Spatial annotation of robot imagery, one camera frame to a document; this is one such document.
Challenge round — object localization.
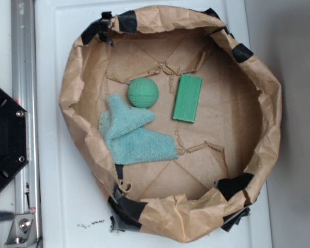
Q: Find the light blue terry cloth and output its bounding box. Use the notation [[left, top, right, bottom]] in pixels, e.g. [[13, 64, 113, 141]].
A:
[[98, 93, 179, 165]]

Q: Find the brown paper bag bin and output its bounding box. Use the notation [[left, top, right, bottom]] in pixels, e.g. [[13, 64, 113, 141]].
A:
[[59, 6, 282, 243]]

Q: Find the aluminium extrusion rail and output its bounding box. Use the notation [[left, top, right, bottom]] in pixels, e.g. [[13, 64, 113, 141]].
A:
[[11, 1, 43, 247]]

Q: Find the green rectangular block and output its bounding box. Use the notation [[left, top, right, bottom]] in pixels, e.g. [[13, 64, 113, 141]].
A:
[[172, 75, 203, 123]]

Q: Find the green dimpled ball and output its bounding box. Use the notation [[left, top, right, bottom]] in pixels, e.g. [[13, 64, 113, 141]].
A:
[[128, 77, 159, 109]]

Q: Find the white plastic tray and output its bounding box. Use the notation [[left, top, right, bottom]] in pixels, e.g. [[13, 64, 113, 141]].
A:
[[35, 1, 272, 247]]

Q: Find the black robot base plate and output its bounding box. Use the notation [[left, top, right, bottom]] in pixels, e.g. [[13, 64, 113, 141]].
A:
[[0, 88, 28, 192]]

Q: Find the metal corner bracket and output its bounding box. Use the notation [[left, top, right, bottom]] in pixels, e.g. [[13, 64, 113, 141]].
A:
[[4, 213, 37, 247]]

